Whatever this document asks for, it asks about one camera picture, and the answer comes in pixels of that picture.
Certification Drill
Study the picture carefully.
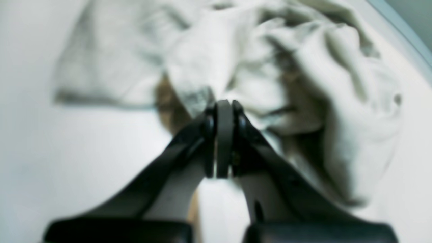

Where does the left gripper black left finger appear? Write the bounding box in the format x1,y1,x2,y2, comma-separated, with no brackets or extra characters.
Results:
83,105,216,218

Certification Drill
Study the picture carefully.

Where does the grey t-shirt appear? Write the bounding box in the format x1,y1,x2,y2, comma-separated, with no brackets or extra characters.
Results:
54,0,402,206

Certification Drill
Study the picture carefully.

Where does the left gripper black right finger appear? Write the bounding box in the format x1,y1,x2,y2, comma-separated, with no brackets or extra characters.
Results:
232,101,358,223

